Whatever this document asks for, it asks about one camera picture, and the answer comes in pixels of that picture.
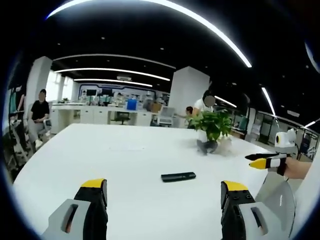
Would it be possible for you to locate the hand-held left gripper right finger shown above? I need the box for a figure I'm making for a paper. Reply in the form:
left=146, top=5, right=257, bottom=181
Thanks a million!
left=220, top=180, right=277, bottom=240

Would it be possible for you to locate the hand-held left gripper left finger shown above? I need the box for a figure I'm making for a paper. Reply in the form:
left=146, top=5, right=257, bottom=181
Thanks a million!
left=41, top=178, right=109, bottom=240

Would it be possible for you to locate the black remote control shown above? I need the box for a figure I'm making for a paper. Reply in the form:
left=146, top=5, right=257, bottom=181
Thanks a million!
left=160, top=171, right=197, bottom=184

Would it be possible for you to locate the person's right hand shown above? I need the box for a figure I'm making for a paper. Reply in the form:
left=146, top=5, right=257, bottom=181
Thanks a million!
left=285, top=157, right=314, bottom=180

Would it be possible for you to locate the grey mesh office chair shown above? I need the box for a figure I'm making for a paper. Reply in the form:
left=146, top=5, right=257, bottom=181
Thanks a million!
left=254, top=171, right=297, bottom=238

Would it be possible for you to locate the short ceiling light strip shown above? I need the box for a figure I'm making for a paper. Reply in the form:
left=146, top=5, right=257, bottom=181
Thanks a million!
left=260, top=86, right=277, bottom=116

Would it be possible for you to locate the person's white shirt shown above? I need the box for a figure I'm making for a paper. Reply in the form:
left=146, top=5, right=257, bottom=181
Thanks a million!
left=289, top=149, right=320, bottom=240

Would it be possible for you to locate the dark object by plant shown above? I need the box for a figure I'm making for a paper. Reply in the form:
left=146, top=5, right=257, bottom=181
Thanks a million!
left=196, top=139, right=218, bottom=156

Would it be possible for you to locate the green potted plant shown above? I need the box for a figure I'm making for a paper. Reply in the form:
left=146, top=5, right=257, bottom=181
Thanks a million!
left=189, top=109, right=235, bottom=144

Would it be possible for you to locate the white counter desk row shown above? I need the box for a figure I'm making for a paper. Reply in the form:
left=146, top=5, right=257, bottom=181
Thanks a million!
left=50, top=104, right=154, bottom=127

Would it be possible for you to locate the black office chair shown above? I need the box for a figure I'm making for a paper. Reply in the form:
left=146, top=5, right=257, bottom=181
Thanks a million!
left=114, top=111, right=131, bottom=126

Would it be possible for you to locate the white office chair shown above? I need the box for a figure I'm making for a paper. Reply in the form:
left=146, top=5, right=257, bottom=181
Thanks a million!
left=158, top=105, right=176, bottom=128

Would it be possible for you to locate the brown cardboard box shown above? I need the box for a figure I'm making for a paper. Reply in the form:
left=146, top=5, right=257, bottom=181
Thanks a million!
left=150, top=102, right=164, bottom=114

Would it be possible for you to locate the long ceiling light strip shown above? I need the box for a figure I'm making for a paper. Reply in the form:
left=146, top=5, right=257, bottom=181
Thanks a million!
left=73, top=78, right=154, bottom=88
left=46, top=0, right=253, bottom=69
left=53, top=67, right=171, bottom=82

